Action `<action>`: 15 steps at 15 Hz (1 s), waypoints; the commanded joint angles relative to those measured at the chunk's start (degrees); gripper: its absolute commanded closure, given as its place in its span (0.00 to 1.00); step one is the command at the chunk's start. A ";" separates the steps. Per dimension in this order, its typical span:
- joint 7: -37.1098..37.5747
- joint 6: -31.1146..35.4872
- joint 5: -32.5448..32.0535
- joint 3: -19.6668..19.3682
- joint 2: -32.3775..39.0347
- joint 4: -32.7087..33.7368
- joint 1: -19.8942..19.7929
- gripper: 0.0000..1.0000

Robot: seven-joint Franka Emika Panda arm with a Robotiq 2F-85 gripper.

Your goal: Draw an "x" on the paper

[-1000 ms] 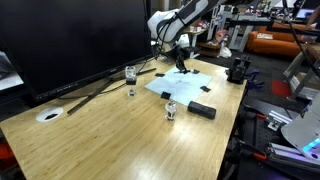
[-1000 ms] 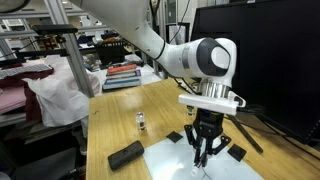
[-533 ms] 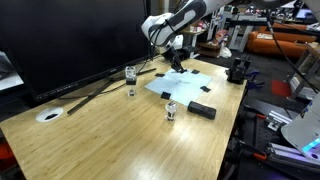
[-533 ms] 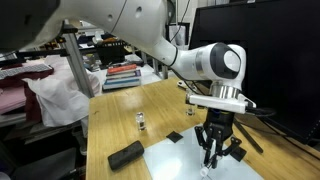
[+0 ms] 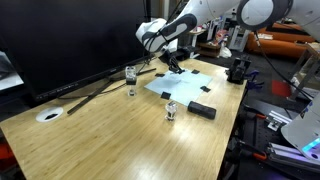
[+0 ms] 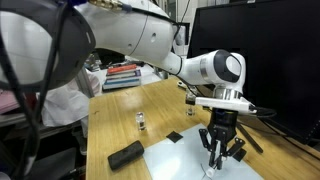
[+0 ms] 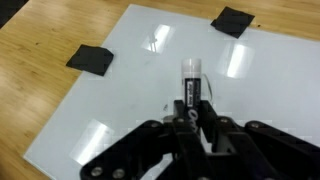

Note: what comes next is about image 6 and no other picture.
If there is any white paper sheet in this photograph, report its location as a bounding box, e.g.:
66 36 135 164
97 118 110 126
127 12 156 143
143 123 264 180

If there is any white cloth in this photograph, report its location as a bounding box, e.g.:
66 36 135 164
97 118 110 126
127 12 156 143
41 76 103 128

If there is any large black monitor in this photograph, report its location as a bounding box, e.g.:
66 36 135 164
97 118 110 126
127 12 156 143
184 0 320 146

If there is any light blue book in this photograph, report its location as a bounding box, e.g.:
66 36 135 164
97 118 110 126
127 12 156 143
102 77 143 91

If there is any grey metal shelf frame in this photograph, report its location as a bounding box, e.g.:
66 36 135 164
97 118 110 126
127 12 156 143
74 64 97 98

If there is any small white adapter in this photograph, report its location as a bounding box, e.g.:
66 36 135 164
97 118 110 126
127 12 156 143
176 79 188 90

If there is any dark blue book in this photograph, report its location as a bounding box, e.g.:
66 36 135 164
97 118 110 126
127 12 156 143
105 69 142 81

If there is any black eraser block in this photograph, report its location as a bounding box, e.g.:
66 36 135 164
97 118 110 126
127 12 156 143
107 139 145 172

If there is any dark grey chair seat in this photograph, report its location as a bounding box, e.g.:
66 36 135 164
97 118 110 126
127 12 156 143
9 147 78 180

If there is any black monitor cable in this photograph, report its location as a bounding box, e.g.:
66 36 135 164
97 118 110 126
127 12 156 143
238 116 320 161

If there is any black dry-erase marker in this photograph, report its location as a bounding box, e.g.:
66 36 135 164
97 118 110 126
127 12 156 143
205 146 219 178

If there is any short clear glass jar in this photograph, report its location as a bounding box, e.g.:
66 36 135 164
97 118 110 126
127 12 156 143
135 111 148 132

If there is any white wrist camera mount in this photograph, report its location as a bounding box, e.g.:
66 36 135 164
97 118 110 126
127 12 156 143
194 96 258 115

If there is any black monitor stand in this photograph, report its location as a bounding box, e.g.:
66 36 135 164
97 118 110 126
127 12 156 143
235 122 264 154

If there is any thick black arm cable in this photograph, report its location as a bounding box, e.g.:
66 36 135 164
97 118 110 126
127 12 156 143
0 0 69 180

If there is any red book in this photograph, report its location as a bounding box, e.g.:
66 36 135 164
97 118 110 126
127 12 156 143
106 63 139 75

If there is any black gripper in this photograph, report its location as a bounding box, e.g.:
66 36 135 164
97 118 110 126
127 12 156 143
198 108 246 170

